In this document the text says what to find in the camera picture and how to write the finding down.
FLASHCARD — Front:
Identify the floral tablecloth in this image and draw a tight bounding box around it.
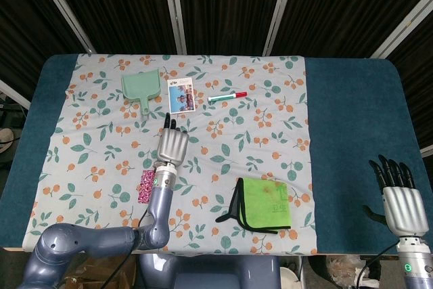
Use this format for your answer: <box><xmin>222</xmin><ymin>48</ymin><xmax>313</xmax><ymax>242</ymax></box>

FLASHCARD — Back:
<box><xmin>22</xmin><ymin>53</ymin><xmax>319</xmax><ymax>257</ymax></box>

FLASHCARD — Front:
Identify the green cloth with black trim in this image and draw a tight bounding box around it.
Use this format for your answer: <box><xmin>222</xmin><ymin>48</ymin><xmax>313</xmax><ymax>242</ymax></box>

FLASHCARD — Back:
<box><xmin>215</xmin><ymin>177</ymin><xmax>292</xmax><ymax>235</ymax></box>

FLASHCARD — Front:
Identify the dark slatted partition panel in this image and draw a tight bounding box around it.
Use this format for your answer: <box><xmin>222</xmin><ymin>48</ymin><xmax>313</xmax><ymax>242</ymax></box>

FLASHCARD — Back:
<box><xmin>43</xmin><ymin>0</ymin><xmax>180</xmax><ymax>55</ymax></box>
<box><xmin>270</xmin><ymin>0</ymin><xmax>433</xmax><ymax>58</ymax></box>
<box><xmin>0</xmin><ymin>0</ymin><xmax>91</xmax><ymax>100</ymax></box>
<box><xmin>175</xmin><ymin>0</ymin><xmax>288</xmax><ymax>55</ymax></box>
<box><xmin>385</xmin><ymin>1</ymin><xmax>433</xmax><ymax>154</ymax></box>

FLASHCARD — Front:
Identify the mint green dustpan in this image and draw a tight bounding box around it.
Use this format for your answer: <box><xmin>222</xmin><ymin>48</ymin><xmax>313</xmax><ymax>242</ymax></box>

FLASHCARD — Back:
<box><xmin>120</xmin><ymin>68</ymin><xmax>162</xmax><ymax>121</ymax></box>

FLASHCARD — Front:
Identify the clear plastic bag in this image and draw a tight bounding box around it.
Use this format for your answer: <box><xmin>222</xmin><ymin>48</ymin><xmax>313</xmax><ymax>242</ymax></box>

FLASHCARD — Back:
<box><xmin>326</xmin><ymin>257</ymin><xmax>382</xmax><ymax>289</ymax></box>

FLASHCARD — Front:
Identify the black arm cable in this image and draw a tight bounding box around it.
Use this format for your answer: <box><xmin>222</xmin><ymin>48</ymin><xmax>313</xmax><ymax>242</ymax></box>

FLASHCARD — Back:
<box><xmin>101</xmin><ymin>206</ymin><xmax>152</xmax><ymax>289</ymax></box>
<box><xmin>358</xmin><ymin>241</ymin><xmax>400</xmax><ymax>289</ymax></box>

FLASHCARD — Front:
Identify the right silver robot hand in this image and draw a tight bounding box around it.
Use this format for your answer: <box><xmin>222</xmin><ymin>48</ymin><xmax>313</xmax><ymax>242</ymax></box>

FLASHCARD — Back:
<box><xmin>363</xmin><ymin>154</ymin><xmax>430</xmax><ymax>238</ymax></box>

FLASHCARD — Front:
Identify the blue-grey robot torso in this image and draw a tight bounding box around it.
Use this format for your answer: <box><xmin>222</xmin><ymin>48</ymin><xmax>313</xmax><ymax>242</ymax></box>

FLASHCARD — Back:
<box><xmin>138</xmin><ymin>253</ymin><xmax>281</xmax><ymax>289</ymax></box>

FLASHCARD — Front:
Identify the pink patterned pouch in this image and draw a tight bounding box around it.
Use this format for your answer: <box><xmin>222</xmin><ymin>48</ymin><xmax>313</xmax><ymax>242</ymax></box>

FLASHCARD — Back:
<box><xmin>137</xmin><ymin>169</ymin><xmax>156</xmax><ymax>204</ymax></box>

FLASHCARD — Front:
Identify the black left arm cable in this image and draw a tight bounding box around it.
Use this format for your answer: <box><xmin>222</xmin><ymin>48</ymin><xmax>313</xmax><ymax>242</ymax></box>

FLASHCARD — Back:
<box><xmin>101</xmin><ymin>206</ymin><xmax>152</xmax><ymax>289</ymax></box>

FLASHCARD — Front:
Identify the white bucket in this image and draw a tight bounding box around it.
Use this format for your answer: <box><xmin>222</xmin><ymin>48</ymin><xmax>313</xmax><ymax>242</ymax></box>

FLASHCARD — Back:
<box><xmin>279</xmin><ymin>265</ymin><xmax>302</xmax><ymax>289</ymax></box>

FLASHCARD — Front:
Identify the photo postcard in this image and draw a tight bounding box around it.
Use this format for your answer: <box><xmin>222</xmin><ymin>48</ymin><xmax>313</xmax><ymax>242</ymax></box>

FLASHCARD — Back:
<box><xmin>167</xmin><ymin>77</ymin><xmax>197</xmax><ymax>114</ymax></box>

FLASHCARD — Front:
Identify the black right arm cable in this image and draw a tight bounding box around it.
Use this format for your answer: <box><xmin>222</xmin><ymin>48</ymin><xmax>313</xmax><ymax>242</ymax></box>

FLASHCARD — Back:
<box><xmin>358</xmin><ymin>241</ymin><xmax>400</xmax><ymax>289</ymax></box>

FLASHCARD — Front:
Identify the brown cardboard box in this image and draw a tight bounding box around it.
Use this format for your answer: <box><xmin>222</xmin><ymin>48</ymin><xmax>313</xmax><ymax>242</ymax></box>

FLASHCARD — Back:
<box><xmin>64</xmin><ymin>255</ymin><xmax>139</xmax><ymax>289</ymax></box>

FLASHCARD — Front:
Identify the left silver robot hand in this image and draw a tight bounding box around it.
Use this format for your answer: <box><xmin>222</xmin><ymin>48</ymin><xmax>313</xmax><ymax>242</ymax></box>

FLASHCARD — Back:
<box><xmin>156</xmin><ymin>112</ymin><xmax>189</xmax><ymax>167</ymax></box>

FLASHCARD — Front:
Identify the red and green marker pen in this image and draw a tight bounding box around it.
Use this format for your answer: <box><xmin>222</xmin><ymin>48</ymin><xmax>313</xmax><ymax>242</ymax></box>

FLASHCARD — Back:
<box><xmin>207</xmin><ymin>91</ymin><xmax>248</xmax><ymax>103</ymax></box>

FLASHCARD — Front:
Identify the blue table cover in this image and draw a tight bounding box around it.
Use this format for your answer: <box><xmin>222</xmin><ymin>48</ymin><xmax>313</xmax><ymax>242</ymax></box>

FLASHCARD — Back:
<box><xmin>0</xmin><ymin>53</ymin><xmax>433</xmax><ymax>256</ymax></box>

